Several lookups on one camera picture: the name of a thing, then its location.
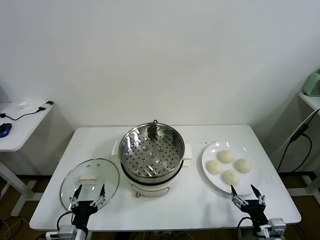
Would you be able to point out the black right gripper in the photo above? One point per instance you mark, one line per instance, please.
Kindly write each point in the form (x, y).
(256, 212)

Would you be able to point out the pale green appliance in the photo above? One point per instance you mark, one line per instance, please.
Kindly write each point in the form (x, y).
(312, 83)

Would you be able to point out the white side table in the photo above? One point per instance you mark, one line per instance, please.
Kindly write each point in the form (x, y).
(25, 125)

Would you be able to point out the small white object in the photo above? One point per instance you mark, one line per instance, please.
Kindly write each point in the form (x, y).
(23, 105)

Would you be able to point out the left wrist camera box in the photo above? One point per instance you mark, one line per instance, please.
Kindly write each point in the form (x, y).
(67, 231)

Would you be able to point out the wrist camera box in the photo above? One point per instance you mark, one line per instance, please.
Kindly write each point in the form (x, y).
(277, 225)
(67, 231)

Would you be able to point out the blue computer mouse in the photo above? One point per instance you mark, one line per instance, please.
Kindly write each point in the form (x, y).
(5, 130)

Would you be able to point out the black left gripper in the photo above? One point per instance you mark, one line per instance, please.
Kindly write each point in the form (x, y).
(83, 212)

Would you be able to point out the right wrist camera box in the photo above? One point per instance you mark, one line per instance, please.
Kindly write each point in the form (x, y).
(277, 225)

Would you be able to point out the white table with foot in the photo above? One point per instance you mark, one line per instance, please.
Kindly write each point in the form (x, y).
(310, 100)

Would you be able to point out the round white plate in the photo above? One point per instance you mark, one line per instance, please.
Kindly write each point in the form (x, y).
(212, 152)

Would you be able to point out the white steamed baozi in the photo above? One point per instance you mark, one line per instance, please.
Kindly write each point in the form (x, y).
(230, 177)
(226, 156)
(214, 166)
(242, 165)

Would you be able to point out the round glass pot lid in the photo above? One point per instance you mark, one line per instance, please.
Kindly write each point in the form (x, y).
(87, 178)

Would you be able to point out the steel perforated steamer basket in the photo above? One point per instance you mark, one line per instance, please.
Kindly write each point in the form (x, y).
(152, 155)

